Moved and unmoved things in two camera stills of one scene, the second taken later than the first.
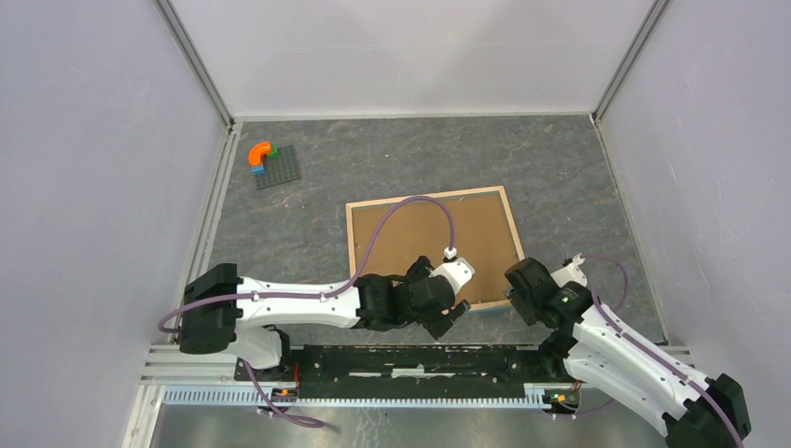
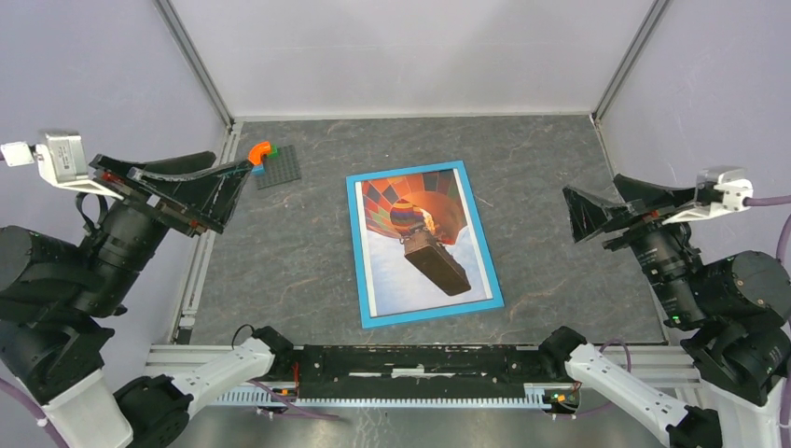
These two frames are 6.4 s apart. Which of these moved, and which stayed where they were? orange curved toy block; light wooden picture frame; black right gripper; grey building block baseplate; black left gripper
Moved: black right gripper; black left gripper; light wooden picture frame
Stayed: grey building block baseplate; orange curved toy block
